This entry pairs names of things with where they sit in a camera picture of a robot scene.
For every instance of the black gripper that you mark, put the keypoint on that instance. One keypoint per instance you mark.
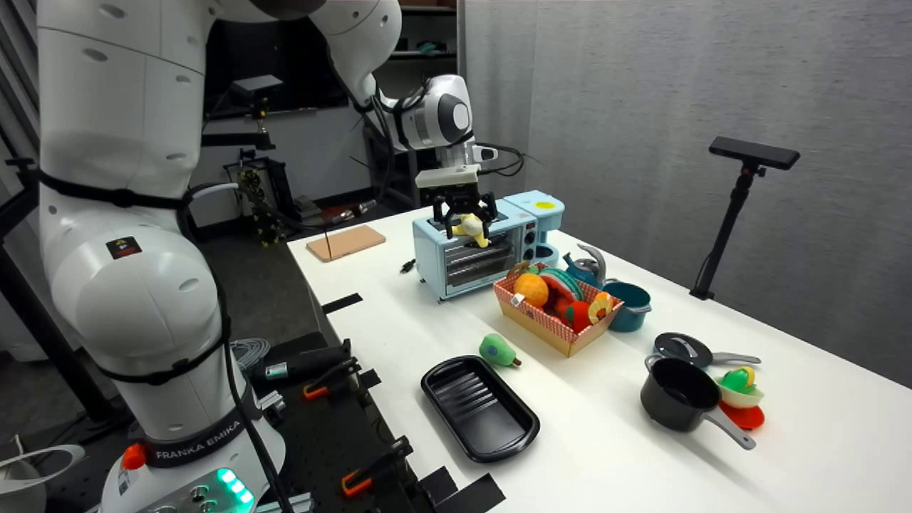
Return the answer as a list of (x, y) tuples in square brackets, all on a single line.
[(460, 200)]

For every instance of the yellow banana plush toy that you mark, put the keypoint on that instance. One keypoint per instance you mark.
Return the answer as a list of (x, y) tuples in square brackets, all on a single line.
[(470, 229)]

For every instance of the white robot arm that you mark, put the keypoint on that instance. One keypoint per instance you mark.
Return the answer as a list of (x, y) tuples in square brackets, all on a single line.
[(119, 129)]

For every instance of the light blue toy oven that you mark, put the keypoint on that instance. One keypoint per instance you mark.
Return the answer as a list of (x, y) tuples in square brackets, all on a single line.
[(450, 263)]

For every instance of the teal toy kettle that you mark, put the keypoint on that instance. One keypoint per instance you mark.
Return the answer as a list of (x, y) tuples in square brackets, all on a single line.
[(589, 267)]

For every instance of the green pear plush toy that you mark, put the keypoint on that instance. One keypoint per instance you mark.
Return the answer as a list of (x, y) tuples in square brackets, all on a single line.
[(495, 351)]

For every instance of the red checkered cardboard box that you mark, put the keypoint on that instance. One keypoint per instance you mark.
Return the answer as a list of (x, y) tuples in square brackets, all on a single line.
[(544, 324)]

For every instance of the teal toy bowl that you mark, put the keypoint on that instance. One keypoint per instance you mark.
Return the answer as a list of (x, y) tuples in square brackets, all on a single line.
[(634, 307)]

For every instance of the dark grey toy pan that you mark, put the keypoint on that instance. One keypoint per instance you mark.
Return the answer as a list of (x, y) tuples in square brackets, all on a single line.
[(688, 348)]

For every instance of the black toy pot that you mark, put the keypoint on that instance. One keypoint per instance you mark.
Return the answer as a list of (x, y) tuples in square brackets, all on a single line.
[(678, 397)]

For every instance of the brown cork board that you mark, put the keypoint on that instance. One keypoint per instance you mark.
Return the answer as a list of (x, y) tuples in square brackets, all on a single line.
[(342, 244)]

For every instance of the black plastic tray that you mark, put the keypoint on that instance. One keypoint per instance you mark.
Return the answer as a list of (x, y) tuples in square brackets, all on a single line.
[(484, 414)]

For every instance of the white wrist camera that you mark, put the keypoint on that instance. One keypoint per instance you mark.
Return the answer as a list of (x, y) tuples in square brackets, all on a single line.
[(447, 177)]

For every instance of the orange handled clamp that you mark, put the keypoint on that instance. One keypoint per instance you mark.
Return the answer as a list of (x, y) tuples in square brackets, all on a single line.
[(356, 484), (344, 368)]

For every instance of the orange handled clamp front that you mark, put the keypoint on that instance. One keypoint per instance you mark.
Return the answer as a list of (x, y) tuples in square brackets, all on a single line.
[(356, 484)]

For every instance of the black camera stand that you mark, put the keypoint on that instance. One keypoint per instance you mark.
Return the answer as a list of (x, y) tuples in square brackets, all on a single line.
[(755, 160)]

